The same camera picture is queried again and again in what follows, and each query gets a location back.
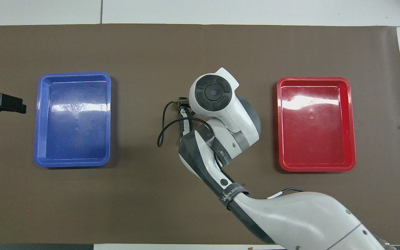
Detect red plastic tray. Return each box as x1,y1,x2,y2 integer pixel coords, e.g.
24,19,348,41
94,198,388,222
277,77,357,173

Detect curved metal brake shoe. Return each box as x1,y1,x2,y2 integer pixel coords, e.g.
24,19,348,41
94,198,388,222
179,108,193,137

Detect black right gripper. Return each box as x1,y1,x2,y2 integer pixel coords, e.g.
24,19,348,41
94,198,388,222
173,97,196,117

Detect brown table mat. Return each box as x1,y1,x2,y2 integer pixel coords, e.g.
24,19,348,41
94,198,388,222
0,23,400,245

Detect blue plastic tray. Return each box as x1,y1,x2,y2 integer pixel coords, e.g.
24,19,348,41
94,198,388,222
34,72,112,169

